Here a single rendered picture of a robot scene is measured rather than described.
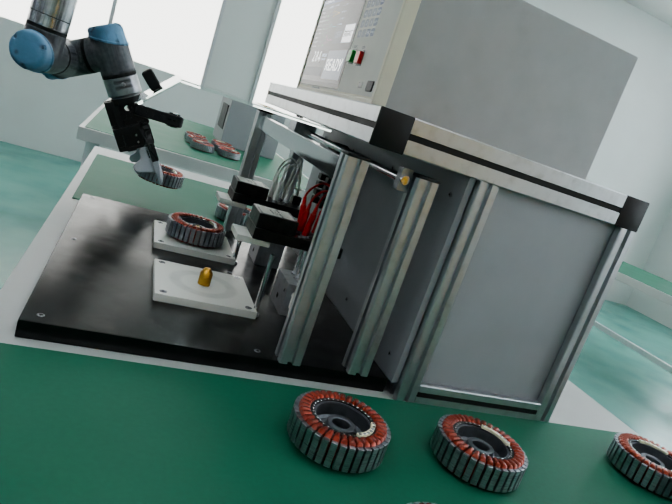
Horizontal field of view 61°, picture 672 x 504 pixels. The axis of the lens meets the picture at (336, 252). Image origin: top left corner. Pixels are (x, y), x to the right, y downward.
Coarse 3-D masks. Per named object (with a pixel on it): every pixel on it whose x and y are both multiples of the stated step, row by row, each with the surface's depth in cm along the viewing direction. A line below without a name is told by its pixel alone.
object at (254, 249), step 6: (252, 246) 116; (258, 246) 111; (270, 246) 111; (276, 246) 111; (282, 246) 112; (252, 252) 114; (258, 252) 111; (264, 252) 111; (270, 252) 111; (276, 252) 112; (282, 252) 112; (252, 258) 113; (258, 258) 111; (264, 258) 111; (276, 258) 112; (258, 264) 112; (264, 264) 112; (276, 264) 113
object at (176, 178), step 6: (162, 168) 141; (168, 168) 141; (138, 174) 134; (144, 174) 133; (150, 174) 132; (168, 174) 134; (174, 174) 135; (180, 174) 138; (150, 180) 133; (156, 180) 133; (168, 180) 134; (174, 180) 135; (180, 180) 137; (168, 186) 134; (174, 186) 136; (180, 186) 138
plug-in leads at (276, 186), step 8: (288, 168) 110; (296, 168) 111; (272, 184) 114; (280, 184) 109; (288, 184) 113; (272, 192) 111; (288, 192) 111; (296, 192) 115; (272, 200) 110; (288, 200) 111; (296, 200) 114
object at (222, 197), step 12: (240, 180) 107; (252, 180) 112; (216, 192) 111; (228, 192) 111; (240, 192) 106; (252, 192) 107; (264, 192) 108; (228, 204) 107; (240, 204) 107; (252, 204) 108; (264, 204) 108; (276, 204) 109; (288, 204) 113
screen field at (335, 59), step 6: (330, 54) 98; (336, 54) 95; (342, 54) 92; (330, 60) 98; (336, 60) 94; (342, 60) 92; (324, 66) 100; (330, 66) 97; (336, 66) 94; (324, 72) 99; (330, 72) 96; (336, 72) 93; (324, 78) 99; (330, 78) 95; (336, 78) 92
